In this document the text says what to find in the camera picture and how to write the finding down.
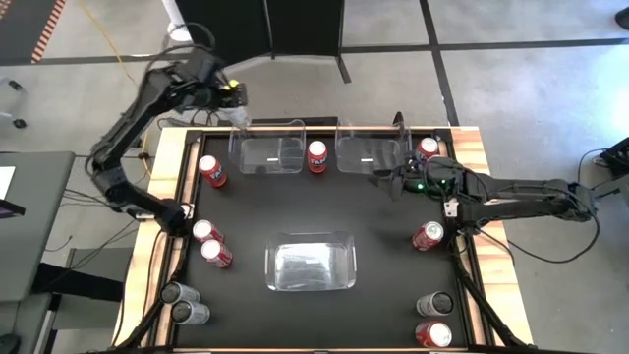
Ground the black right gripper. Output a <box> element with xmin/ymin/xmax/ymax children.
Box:
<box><xmin>367</xmin><ymin>154</ymin><xmax>446</xmax><ymax>203</ymax></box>

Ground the white Celsius energy can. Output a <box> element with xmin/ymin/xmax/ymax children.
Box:
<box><xmin>159</xmin><ymin>281</ymin><xmax>201</xmax><ymax>305</ymax></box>
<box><xmin>415</xmin><ymin>290</ymin><xmax>455</xmax><ymax>318</ymax></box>
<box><xmin>170</xmin><ymin>299</ymin><xmax>211</xmax><ymax>326</ymax></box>
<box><xmin>223</xmin><ymin>103</ymin><xmax>253</xmax><ymax>129</ymax></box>

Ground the clear plastic storage bin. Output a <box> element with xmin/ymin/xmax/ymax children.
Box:
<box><xmin>228</xmin><ymin>119</ymin><xmax>307</xmax><ymax>176</ymax></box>
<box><xmin>334</xmin><ymin>119</ymin><xmax>413</xmax><ymax>176</ymax></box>
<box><xmin>264</xmin><ymin>230</ymin><xmax>359</xmax><ymax>293</ymax></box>

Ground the orange Fanta soda can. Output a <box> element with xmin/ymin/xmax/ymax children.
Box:
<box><xmin>415</xmin><ymin>136</ymin><xmax>440</xmax><ymax>163</ymax></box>
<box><xmin>198</xmin><ymin>154</ymin><xmax>229</xmax><ymax>190</ymax></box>
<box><xmin>306</xmin><ymin>140</ymin><xmax>329</xmax><ymax>175</ymax></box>
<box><xmin>414</xmin><ymin>321</ymin><xmax>454</xmax><ymax>349</ymax></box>

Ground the red Coke soda can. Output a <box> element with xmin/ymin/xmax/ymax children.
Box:
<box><xmin>191</xmin><ymin>218</ymin><xmax>226</xmax><ymax>244</ymax></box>
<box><xmin>200</xmin><ymin>238</ymin><xmax>235</xmax><ymax>269</ymax></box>
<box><xmin>411</xmin><ymin>220</ymin><xmax>445</xmax><ymax>253</ymax></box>

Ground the grey power strip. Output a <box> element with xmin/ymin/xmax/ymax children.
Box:
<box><xmin>156</xmin><ymin>116</ymin><xmax>193</xmax><ymax>129</ymax></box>

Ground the black folding divider screen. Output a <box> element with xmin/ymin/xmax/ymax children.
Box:
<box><xmin>175</xmin><ymin>0</ymin><xmax>353</xmax><ymax>85</ymax></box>

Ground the office chair base with casters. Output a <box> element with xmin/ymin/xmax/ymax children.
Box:
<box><xmin>0</xmin><ymin>76</ymin><xmax>29</xmax><ymax>130</ymax></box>

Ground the black mat with orange stripes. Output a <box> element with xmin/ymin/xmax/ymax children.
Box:
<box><xmin>0</xmin><ymin>0</ymin><xmax>68</xmax><ymax>65</ymax></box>

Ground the black equipment box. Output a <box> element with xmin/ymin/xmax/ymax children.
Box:
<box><xmin>592</xmin><ymin>136</ymin><xmax>629</xmax><ymax>203</ymax></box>

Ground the grey desk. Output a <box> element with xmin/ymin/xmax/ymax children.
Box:
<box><xmin>0</xmin><ymin>150</ymin><xmax>77</xmax><ymax>302</ymax></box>

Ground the white paper sheet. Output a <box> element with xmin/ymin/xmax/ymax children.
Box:
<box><xmin>0</xmin><ymin>165</ymin><xmax>17</xmax><ymax>201</ymax></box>

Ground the dark tablet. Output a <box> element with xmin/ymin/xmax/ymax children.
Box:
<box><xmin>0</xmin><ymin>199</ymin><xmax>27</xmax><ymax>220</ymax></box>

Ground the white pedestal stand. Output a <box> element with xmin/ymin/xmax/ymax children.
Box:
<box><xmin>160</xmin><ymin>0</ymin><xmax>193</xmax><ymax>43</ymax></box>

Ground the yellow extension cable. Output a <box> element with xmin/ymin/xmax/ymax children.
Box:
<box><xmin>77</xmin><ymin>0</ymin><xmax>152</xmax><ymax>177</ymax></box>

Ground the black aluminium table frame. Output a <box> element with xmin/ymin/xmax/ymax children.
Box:
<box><xmin>111</xmin><ymin>125</ymin><xmax>535</xmax><ymax>354</ymax></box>

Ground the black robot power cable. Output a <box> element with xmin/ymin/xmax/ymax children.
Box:
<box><xmin>471</xmin><ymin>147</ymin><xmax>604</xmax><ymax>266</ymax></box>

